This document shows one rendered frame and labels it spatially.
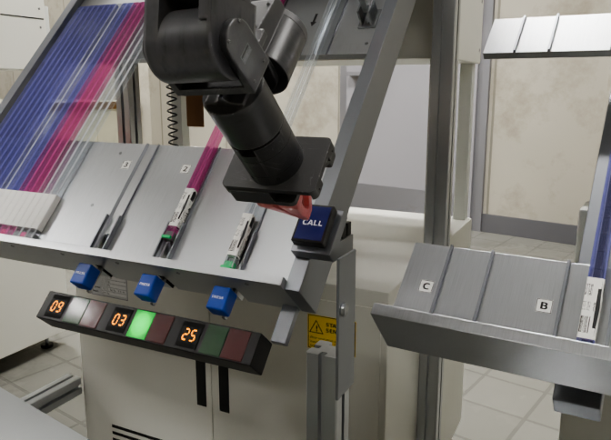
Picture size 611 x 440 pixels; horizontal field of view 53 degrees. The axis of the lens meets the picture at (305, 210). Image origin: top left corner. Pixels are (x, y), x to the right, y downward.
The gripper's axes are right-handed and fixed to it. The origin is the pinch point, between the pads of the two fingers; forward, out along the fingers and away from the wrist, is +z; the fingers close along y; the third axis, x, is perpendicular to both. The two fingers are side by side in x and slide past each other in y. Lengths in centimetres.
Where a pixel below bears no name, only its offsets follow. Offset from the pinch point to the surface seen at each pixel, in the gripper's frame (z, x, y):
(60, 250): 5.3, 6.7, 37.0
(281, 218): 7.2, -2.7, 6.8
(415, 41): 32, -60, 6
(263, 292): 7.9, 7.1, 6.1
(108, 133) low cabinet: 285, -224, 365
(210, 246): 7.3, 2.4, 15.3
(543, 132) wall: 265, -223, 4
